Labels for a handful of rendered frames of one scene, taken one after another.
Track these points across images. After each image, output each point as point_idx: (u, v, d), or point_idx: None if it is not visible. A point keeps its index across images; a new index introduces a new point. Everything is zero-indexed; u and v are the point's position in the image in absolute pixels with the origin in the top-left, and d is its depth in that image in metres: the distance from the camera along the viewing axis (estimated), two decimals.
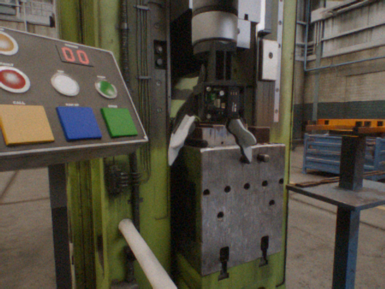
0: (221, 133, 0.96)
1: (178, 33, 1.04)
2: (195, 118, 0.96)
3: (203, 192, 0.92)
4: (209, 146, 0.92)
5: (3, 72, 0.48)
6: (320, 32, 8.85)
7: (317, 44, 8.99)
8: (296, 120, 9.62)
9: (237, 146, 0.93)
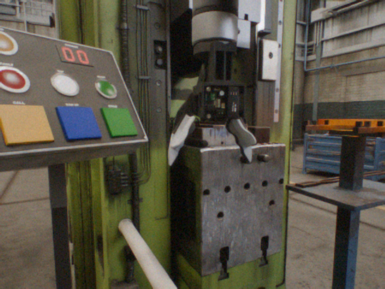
0: (221, 133, 0.96)
1: (178, 33, 1.04)
2: (195, 118, 0.96)
3: (203, 192, 0.92)
4: (209, 146, 0.92)
5: (3, 72, 0.48)
6: (320, 32, 8.85)
7: (317, 44, 8.99)
8: (296, 120, 9.62)
9: (237, 146, 0.93)
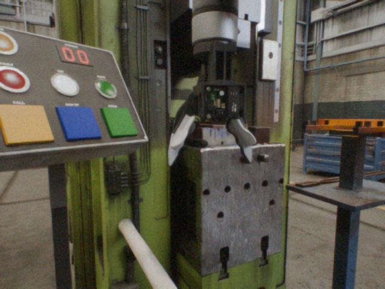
0: (221, 133, 0.96)
1: (178, 33, 1.04)
2: (195, 118, 0.96)
3: (203, 192, 0.92)
4: (209, 146, 0.92)
5: (3, 71, 0.48)
6: (320, 32, 8.84)
7: (317, 44, 8.99)
8: (296, 120, 9.62)
9: (237, 146, 0.93)
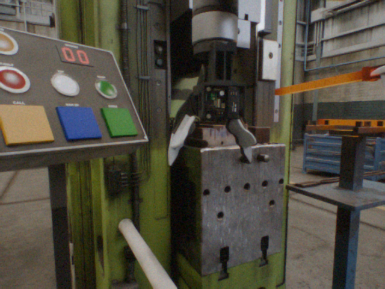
0: (221, 133, 0.96)
1: (178, 33, 1.04)
2: (195, 118, 0.96)
3: (203, 192, 0.92)
4: (209, 146, 0.92)
5: (3, 72, 0.48)
6: (320, 32, 8.85)
7: (317, 44, 8.99)
8: (296, 120, 9.62)
9: (238, 146, 0.93)
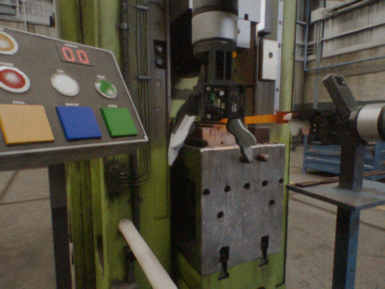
0: (221, 133, 0.96)
1: (178, 33, 1.04)
2: (195, 118, 0.96)
3: (203, 192, 0.92)
4: (209, 146, 0.92)
5: (3, 71, 0.48)
6: (320, 32, 8.85)
7: (317, 44, 8.99)
8: None
9: None
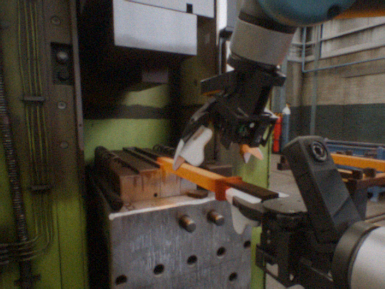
0: (154, 182, 0.64)
1: (100, 32, 0.72)
2: (115, 158, 0.65)
3: (121, 276, 0.60)
4: (131, 204, 0.61)
5: None
6: (319, 32, 8.53)
7: (315, 45, 8.68)
8: (294, 123, 9.31)
9: (176, 202, 0.62)
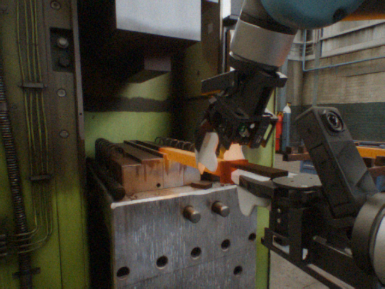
0: (156, 171, 0.62)
1: (100, 18, 0.71)
2: (117, 147, 0.63)
3: (123, 268, 0.58)
4: (133, 194, 0.59)
5: None
6: (319, 31, 8.51)
7: (316, 44, 8.66)
8: (295, 122, 9.29)
9: (180, 192, 0.60)
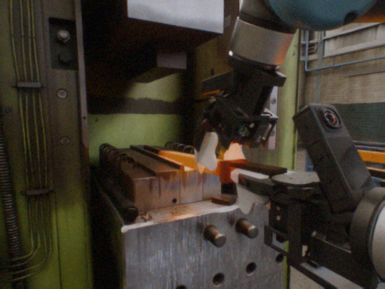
0: (172, 185, 0.54)
1: (107, 9, 0.62)
2: (127, 156, 0.54)
3: None
4: (147, 212, 0.50)
5: None
6: None
7: (318, 43, 8.57)
8: None
9: (200, 210, 0.51)
